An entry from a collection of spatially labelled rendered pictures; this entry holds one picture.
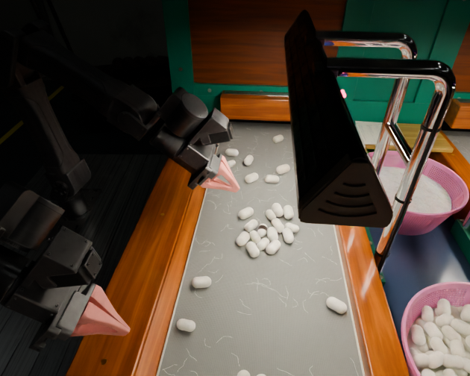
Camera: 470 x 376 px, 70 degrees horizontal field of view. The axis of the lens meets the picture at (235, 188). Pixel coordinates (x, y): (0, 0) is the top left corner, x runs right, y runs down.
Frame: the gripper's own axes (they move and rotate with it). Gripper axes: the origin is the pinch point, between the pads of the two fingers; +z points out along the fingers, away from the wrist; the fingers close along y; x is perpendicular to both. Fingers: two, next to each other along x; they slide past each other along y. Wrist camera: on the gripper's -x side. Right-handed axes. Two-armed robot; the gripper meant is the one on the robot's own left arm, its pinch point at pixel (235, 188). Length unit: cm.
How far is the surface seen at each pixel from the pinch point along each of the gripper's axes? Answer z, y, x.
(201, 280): 0.6, -20.1, 7.0
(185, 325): -0.1, -28.6, 8.0
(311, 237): 17.6, -5.7, -4.9
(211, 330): 4.0, -28.2, 6.6
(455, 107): 44, 40, -41
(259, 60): -6.0, 45.1, -12.1
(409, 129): 40, 39, -29
